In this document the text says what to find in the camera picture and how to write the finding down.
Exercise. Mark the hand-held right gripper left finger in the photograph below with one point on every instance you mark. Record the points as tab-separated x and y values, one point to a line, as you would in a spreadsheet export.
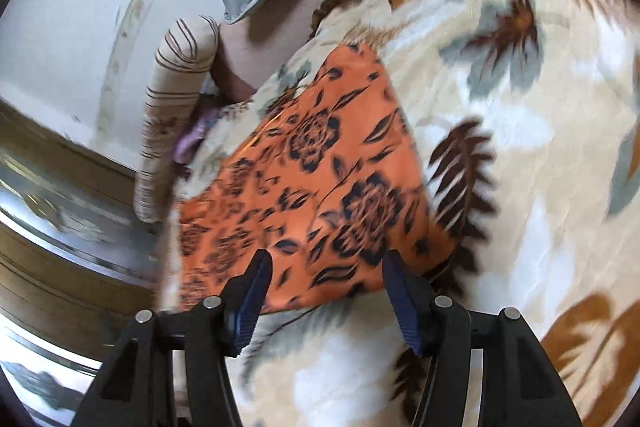
247	322

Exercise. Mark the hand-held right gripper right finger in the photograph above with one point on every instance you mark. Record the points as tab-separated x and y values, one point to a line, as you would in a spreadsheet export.
405	307

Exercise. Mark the orange floral shirt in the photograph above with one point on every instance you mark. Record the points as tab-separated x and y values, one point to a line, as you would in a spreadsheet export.
310	187

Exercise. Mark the leaf-print blanket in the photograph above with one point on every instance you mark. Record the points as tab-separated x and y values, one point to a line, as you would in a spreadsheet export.
525	157

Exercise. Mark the purple cloth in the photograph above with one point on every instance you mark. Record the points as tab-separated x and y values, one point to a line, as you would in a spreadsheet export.
192	137

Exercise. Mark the wooden door with glass pane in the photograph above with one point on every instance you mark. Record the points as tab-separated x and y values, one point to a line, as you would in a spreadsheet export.
50	257

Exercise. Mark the striped bolster pillow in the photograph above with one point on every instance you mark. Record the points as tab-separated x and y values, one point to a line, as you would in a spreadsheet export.
170	107

